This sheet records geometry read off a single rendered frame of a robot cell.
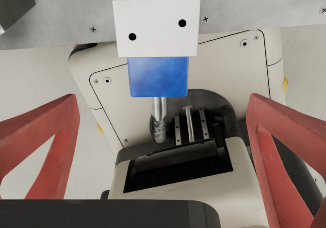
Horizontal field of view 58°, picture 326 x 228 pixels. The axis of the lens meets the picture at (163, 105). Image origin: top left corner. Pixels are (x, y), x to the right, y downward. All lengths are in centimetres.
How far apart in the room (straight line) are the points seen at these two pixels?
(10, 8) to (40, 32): 5
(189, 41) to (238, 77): 71
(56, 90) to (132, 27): 112
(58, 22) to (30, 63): 101
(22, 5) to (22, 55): 102
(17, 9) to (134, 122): 77
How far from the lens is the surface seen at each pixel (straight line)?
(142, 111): 93
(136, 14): 18
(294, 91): 134
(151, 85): 21
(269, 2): 25
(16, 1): 23
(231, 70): 87
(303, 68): 130
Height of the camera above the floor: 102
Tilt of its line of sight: 54 degrees down
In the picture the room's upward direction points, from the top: 179 degrees clockwise
